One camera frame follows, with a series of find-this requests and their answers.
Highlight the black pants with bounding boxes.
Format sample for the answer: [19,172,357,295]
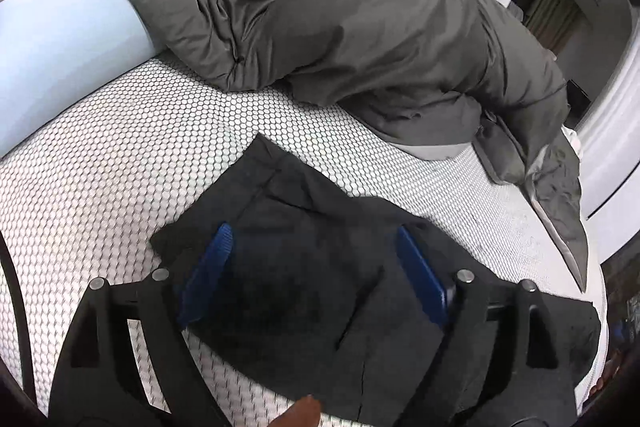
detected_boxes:
[150,132,601,427]

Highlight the person's left hand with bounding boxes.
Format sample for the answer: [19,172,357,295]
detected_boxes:
[269,395,321,427]

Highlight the person's right hand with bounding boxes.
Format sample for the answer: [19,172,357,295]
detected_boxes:
[589,349,625,399]

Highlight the white sheer curtain right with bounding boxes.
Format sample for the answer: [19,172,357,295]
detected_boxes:
[578,8,639,218]

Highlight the light blue pillow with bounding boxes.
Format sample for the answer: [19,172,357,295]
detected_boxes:
[1,0,163,154]

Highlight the dark grey duvet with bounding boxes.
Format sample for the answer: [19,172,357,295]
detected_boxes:
[130,0,589,288]

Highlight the black cable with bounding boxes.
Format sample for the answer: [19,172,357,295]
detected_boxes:
[0,233,39,405]

